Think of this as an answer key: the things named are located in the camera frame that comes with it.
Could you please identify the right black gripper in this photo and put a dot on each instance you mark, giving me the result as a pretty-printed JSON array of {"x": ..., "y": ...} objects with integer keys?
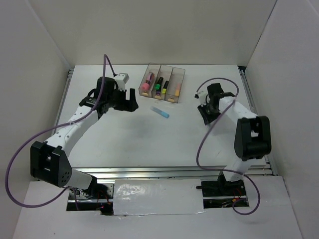
[{"x": 207, "y": 119}]

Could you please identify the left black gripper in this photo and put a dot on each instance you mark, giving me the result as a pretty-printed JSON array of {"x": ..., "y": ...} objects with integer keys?
[{"x": 128, "y": 105}]

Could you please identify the pink cap pen bundle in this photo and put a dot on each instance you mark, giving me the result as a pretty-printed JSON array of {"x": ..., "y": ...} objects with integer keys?
[{"x": 150, "y": 78}]

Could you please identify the black green highlighter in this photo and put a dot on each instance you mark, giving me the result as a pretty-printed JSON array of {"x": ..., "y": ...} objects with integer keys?
[{"x": 158, "y": 84}]

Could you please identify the clear blue highlighter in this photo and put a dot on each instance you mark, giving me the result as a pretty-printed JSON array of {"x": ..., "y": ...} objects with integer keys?
[{"x": 160, "y": 112}]

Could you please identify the black yellow highlighter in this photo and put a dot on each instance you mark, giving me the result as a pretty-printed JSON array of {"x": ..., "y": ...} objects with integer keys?
[{"x": 164, "y": 89}]

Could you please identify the clear orange highlighter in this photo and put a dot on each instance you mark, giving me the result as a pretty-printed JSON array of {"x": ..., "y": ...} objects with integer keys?
[{"x": 177, "y": 90}]

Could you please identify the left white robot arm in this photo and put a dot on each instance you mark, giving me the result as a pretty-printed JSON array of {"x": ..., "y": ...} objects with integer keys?
[{"x": 49, "y": 160}]

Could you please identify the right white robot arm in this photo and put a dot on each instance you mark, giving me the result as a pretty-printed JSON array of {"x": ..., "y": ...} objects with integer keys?
[{"x": 252, "y": 139}]

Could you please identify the clear left organizer bin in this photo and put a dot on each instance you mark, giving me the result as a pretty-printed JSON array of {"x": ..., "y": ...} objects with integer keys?
[{"x": 152, "y": 67}]

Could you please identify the clear organizer bin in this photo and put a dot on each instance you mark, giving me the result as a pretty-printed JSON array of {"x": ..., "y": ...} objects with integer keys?
[
  {"x": 152, "y": 67},
  {"x": 165, "y": 72},
  {"x": 177, "y": 76}
]

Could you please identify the clear right organizer bin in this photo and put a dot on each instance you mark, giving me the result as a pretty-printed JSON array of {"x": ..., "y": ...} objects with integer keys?
[{"x": 177, "y": 76}]

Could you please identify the clear middle organizer bin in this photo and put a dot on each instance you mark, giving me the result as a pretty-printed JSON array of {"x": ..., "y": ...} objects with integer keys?
[{"x": 165, "y": 72}]

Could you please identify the white foil cover plate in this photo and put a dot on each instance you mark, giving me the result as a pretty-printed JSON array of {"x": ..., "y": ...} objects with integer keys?
[{"x": 157, "y": 197}]

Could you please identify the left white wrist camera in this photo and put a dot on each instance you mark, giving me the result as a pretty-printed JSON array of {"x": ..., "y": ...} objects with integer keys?
[{"x": 121, "y": 80}]

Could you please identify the aluminium front rail frame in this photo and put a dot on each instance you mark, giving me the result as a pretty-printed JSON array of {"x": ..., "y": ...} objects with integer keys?
[{"x": 113, "y": 173}]

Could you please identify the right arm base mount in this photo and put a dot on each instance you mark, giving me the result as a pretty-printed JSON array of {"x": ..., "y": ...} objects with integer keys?
[{"x": 222, "y": 194}]

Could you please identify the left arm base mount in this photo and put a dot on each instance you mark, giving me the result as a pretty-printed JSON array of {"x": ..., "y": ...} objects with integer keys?
[{"x": 100, "y": 201}]

